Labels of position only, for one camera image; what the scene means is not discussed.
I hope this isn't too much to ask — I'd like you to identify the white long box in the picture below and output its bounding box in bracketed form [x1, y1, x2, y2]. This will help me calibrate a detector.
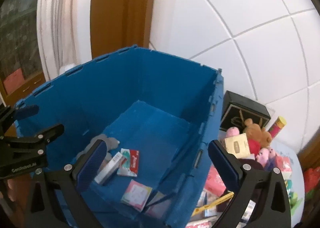
[94, 152, 126, 185]

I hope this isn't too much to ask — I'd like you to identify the grey fluffy plush toy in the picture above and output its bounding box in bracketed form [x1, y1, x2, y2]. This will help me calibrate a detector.
[75, 133, 121, 166]

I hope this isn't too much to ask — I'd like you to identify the red green wipes packet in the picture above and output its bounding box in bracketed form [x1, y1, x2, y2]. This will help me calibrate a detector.
[117, 148, 140, 178]

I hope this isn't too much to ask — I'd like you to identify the pink white tissue packet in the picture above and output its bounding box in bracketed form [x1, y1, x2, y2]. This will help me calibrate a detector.
[121, 180, 152, 212]

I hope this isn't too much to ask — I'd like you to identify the small pink pig plush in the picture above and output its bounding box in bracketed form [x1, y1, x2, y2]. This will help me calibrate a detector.
[255, 147, 276, 168]

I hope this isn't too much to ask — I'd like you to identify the brown teddy bear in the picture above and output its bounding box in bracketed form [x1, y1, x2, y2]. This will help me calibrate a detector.
[243, 119, 272, 148]

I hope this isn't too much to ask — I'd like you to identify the beige tissue box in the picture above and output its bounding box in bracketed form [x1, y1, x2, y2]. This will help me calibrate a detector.
[222, 134, 251, 159]

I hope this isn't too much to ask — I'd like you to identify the pink tissue pack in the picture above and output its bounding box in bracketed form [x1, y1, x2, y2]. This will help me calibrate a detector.
[204, 165, 226, 197]

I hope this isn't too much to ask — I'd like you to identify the yellow red cylinder can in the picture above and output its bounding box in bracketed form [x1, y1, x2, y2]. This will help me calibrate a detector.
[268, 116, 287, 139]

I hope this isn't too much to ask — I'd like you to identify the yellow plastic hanger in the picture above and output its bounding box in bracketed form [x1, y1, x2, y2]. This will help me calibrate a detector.
[191, 191, 234, 217]

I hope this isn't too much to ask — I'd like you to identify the wooden cabinet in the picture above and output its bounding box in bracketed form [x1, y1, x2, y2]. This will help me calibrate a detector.
[1, 68, 46, 106]

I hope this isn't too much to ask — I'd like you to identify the black gold gift box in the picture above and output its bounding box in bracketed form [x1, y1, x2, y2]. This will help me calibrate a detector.
[220, 91, 271, 132]

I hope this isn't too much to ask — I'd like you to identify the blue plastic storage crate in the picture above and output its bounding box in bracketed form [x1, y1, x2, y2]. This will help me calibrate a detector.
[16, 46, 223, 227]

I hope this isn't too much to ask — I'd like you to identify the white curtain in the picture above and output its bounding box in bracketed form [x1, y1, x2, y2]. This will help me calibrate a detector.
[36, 0, 92, 80]

